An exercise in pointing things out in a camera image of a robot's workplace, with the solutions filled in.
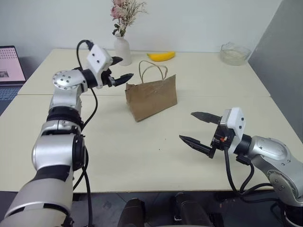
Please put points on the yellow banana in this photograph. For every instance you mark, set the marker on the yellow banana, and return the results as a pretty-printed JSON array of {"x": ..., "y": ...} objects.
[{"x": 161, "y": 56}]

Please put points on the clear glass bowl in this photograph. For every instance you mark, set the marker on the clear glass bowl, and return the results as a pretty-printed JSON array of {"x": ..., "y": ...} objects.
[{"x": 234, "y": 54}]

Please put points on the open laptop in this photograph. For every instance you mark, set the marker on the open laptop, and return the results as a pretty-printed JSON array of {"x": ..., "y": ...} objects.
[{"x": 9, "y": 75}]

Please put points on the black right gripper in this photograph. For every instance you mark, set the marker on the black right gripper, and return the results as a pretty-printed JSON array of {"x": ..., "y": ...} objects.
[{"x": 220, "y": 141}]

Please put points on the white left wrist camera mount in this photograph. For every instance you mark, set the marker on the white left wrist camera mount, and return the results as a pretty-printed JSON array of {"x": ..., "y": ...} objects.
[{"x": 97, "y": 58}]

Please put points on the dark rounded shape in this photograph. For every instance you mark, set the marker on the dark rounded shape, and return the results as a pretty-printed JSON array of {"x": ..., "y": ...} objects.
[
  {"x": 132, "y": 212},
  {"x": 189, "y": 210}
]

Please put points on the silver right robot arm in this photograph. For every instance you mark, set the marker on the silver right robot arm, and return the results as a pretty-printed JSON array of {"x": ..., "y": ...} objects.
[{"x": 272, "y": 151}]

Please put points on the white ceramic vase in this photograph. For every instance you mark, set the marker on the white ceramic vase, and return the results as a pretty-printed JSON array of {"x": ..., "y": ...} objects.
[{"x": 123, "y": 50}]

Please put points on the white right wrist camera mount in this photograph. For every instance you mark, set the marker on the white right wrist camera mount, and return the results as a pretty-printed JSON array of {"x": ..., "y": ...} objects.
[{"x": 236, "y": 128}]

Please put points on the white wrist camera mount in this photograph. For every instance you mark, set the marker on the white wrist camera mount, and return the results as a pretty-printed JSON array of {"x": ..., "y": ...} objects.
[
  {"x": 97, "y": 58},
  {"x": 236, "y": 128}
]

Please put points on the brown paper bag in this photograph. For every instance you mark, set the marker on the brown paper bag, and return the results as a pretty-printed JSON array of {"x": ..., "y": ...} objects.
[{"x": 152, "y": 94}]

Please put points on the grey partition panel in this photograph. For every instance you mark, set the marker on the grey partition panel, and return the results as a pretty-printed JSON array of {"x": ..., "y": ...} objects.
[{"x": 279, "y": 61}]

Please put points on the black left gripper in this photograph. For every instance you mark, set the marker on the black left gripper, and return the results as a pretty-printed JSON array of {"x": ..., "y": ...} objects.
[{"x": 106, "y": 76}]

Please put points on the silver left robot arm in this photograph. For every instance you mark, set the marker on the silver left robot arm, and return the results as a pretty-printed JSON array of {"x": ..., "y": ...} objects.
[{"x": 56, "y": 144}]

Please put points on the dried pink flower bouquet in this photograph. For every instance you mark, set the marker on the dried pink flower bouquet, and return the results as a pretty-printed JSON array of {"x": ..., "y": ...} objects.
[{"x": 124, "y": 14}]

